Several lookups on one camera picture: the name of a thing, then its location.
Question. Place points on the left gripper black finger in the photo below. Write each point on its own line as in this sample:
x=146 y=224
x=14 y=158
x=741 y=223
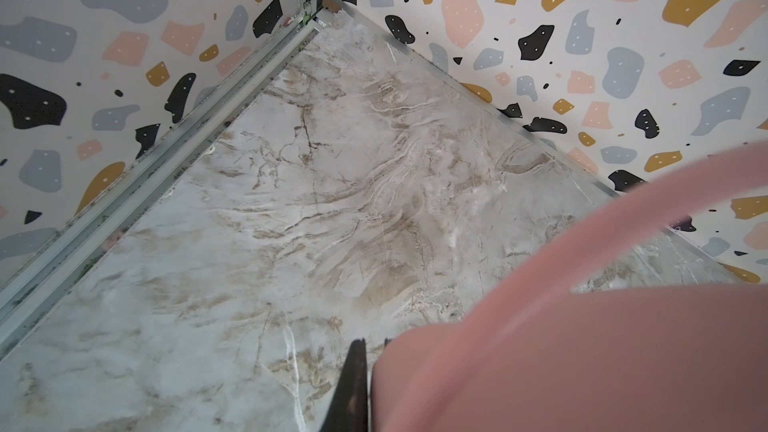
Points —
x=348 y=410

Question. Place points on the pink headphones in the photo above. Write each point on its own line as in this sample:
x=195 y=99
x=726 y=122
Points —
x=535 y=355

